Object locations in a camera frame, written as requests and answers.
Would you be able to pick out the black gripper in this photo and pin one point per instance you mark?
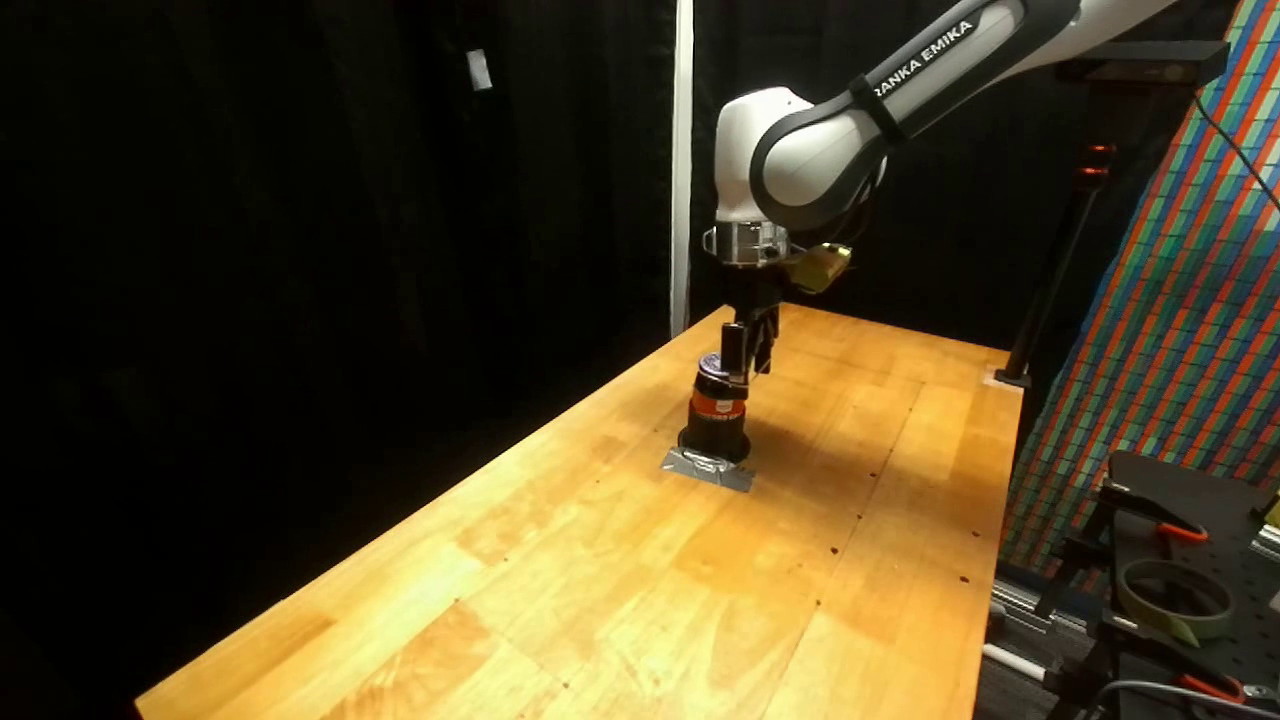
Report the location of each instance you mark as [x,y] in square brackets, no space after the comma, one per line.
[754,317]

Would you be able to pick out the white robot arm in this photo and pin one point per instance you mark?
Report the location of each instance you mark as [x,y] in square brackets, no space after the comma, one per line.
[793,164]

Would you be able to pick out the grey tape patch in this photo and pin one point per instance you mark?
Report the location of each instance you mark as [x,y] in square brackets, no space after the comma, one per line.
[711,471]

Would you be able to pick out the black tripod stand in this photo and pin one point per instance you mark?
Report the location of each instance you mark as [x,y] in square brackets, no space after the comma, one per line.
[1122,86]

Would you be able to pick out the colourful striped panel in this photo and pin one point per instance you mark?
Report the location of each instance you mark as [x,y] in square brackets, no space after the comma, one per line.
[1180,341]

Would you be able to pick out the black perforated breadboard plate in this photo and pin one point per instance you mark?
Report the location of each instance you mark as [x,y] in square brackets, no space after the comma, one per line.
[1194,561]

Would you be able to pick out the roll of tape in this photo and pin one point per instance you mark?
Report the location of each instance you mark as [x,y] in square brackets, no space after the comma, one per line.
[1176,601]

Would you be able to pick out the left orange-handled clamp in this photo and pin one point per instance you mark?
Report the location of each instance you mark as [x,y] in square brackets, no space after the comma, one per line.
[1163,518]

